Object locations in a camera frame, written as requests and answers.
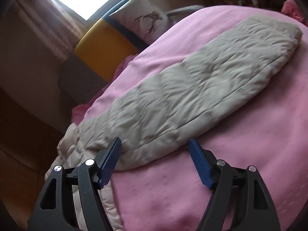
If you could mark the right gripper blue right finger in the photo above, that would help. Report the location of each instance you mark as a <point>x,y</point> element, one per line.
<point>254,210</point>

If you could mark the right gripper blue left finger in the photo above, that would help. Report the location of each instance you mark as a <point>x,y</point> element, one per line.
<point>54,208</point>

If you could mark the beige quilted down jacket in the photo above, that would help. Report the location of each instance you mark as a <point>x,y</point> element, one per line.
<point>158,116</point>

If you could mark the brown wooden wardrobe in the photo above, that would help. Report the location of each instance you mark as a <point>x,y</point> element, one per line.
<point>28,147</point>

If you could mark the pink bed blanket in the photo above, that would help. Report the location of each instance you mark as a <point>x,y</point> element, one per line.
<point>269,132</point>

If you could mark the grey yellow blue headboard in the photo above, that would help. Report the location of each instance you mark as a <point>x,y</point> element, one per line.
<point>94,60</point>

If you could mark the left pink curtain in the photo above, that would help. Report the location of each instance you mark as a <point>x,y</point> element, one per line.
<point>52,24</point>

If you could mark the red ruffled quilt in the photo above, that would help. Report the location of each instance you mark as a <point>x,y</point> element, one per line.
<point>291,9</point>

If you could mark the deer print pillow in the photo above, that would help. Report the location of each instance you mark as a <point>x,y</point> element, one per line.
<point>144,19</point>

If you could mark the grey curved bed rail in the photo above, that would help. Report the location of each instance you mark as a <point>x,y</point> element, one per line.
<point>184,11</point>

